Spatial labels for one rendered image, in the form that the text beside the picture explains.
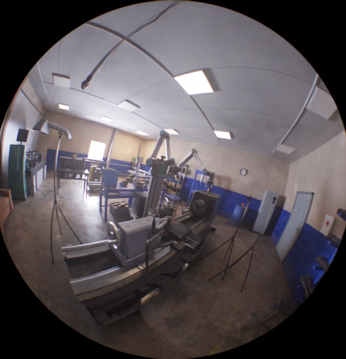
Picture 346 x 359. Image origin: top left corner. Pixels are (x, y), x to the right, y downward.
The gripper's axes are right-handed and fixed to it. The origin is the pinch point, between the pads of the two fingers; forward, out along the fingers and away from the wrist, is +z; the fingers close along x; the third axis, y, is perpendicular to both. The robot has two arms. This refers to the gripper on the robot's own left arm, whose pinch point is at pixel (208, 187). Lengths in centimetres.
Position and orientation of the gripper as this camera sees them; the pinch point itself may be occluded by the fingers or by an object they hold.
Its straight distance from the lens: 232.2
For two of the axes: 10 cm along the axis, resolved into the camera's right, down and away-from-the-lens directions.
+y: 0.4, 1.3, -9.9
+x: 9.7, 2.4, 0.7
